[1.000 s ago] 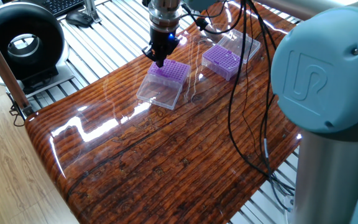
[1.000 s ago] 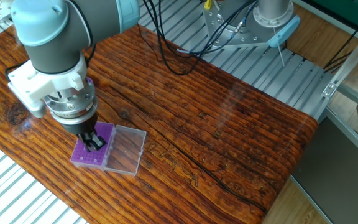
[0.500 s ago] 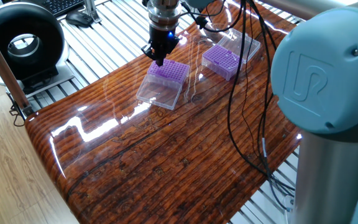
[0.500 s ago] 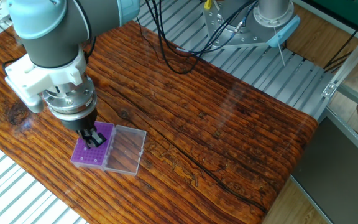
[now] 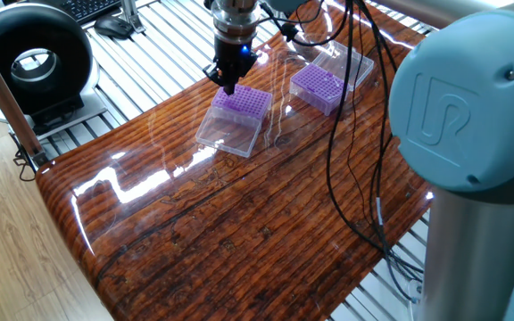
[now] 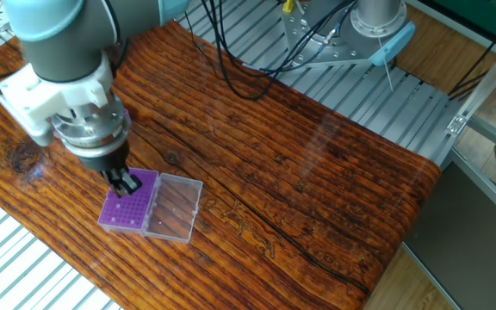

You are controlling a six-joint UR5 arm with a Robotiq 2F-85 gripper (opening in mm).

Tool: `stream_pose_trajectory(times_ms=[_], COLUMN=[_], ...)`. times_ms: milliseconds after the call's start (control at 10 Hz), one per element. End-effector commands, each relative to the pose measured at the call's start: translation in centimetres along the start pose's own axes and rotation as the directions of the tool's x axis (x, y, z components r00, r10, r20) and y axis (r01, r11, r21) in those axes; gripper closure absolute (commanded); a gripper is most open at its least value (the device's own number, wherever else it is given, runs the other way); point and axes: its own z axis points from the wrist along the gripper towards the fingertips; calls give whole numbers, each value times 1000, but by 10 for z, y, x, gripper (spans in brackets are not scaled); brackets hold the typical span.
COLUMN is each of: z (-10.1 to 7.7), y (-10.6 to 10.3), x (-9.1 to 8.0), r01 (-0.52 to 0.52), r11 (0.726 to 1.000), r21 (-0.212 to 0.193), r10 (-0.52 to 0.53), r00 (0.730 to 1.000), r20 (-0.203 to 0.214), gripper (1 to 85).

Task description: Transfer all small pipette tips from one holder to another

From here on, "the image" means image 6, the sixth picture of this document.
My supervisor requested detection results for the glossy wood grain mat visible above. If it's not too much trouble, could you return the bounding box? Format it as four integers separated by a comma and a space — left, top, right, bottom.
0, 0, 443, 310

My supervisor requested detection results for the silver corner bracket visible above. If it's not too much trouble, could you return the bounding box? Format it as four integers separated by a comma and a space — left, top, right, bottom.
446, 112, 468, 139

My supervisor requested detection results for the silver ribbed wrist flange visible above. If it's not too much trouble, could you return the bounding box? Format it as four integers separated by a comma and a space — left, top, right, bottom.
53, 102, 134, 158

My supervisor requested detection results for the black cable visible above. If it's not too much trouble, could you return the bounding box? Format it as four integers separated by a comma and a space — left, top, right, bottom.
222, 0, 344, 70
198, 0, 352, 100

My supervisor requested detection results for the light blue plastic piece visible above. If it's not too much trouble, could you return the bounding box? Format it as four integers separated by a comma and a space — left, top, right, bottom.
364, 24, 417, 70

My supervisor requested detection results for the purple pipette tip holder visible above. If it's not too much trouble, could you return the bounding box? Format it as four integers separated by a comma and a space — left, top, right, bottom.
98, 170, 204, 244

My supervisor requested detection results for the aluminium frame profile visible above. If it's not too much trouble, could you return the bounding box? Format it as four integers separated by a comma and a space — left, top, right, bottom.
444, 43, 496, 143

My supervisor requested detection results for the thin white rod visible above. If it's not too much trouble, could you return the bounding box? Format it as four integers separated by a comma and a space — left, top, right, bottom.
381, 39, 397, 90

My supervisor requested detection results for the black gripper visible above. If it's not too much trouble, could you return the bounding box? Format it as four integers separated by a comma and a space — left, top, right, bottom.
74, 140, 144, 200

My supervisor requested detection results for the green board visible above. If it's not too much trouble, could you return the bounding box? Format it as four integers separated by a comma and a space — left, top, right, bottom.
407, 0, 496, 48

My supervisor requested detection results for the silver robot mounting plate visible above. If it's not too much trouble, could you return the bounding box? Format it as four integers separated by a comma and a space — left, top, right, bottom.
278, 0, 378, 68

